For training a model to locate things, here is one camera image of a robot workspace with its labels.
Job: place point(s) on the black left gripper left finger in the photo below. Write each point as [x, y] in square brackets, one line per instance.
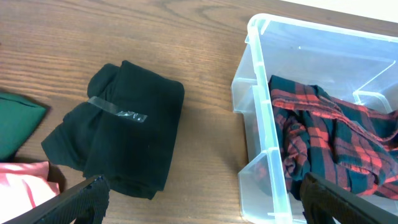
[84, 203]

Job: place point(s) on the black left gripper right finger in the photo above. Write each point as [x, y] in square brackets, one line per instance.
[325, 202]

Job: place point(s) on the red black plaid shirt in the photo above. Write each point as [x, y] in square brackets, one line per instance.
[349, 145]

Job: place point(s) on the black garment with tape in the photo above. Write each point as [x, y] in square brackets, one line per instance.
[126, 130]

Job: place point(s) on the pink folded garment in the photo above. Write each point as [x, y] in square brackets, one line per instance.
[25, 186]

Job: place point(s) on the dark green folded cloth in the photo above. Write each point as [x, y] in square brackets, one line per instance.
[19, 119]

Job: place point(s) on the clear plastic storage bin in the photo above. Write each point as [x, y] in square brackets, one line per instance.
[354, 66]

